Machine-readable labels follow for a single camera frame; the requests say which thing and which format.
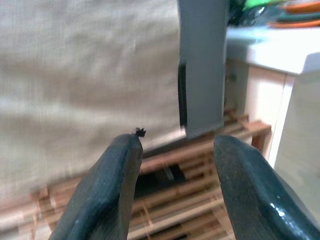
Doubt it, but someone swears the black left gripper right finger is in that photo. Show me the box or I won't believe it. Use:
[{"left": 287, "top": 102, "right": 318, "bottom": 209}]
[{"left": 213, "top": 134, "right": 320, "bottom": 240}]

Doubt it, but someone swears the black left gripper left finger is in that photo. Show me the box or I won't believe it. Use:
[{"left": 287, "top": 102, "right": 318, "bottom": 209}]
[{"left": 48, "top": 127, "right": 147, "bottom": 240}]

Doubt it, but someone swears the black fridge door strip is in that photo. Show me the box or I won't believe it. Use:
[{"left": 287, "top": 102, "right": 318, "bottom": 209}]
[{"left": 177, "top": 62, "right": 188, "bottom": 130}]

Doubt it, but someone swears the grey fridge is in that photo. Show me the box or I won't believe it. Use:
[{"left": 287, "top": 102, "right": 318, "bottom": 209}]
[{"left": 176, "top": 0, "right": 230, "bottom": 140}]

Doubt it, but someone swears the wooden slatted floor mat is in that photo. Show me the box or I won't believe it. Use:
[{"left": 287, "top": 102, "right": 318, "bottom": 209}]
[{"left": 31, "top": 109, "right": 272, "bottom": 240}]

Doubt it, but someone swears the white upright panel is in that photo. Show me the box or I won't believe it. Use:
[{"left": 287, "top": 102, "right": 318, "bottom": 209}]
[{"left": 273, "top": 52, "right": 320, "bottom": 213}]

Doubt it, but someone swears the beige cloth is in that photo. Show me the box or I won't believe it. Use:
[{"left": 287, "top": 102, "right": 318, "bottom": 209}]
[{"left": 0, "top": 0, "right": 188, "bottom": 201}]

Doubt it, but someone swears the white kitchen cabinet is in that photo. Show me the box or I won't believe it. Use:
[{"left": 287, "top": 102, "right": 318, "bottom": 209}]
[{"left": 223, "top": 26, "right": 320, "bottom": 161}]

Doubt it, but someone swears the dark green plate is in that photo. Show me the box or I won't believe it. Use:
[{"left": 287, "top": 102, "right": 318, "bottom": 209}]
[{"left": 277, "top": 12, "right": 320, "bottom": 23}]

